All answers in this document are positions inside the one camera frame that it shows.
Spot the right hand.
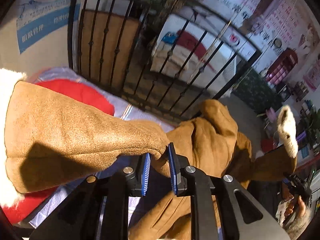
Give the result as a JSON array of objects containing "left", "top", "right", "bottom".
[{"left": 284, "top": 196, "right": 306, "bottom": 218}]

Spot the red phone booth cabinet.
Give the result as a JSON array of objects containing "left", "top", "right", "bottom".
[{"left": 265, "top": 48, "right": 298, "bottom": 86}]

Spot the brown suede shearling coat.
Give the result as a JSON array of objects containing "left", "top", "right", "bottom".
[{"left": 0, "top": 68, "right": 299, "bottom": 240}]

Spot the pink stool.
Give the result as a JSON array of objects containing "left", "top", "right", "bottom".
[{"left": 257, "top": 107, "right": 277, "bottom": 123}]

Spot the black iron bed railing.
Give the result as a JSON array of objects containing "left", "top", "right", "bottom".
[{"left": 67, "top": 0, "right": 261, "bottom": 120}]

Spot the red garment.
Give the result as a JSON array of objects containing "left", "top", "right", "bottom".
[{"left": 2, "top": 79, "right": 114, "bottom": 224}]

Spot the dark green hedge panel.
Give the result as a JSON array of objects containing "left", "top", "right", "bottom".
[{"left": 232, "top": 68, "right": 283, "bottom": 114}]

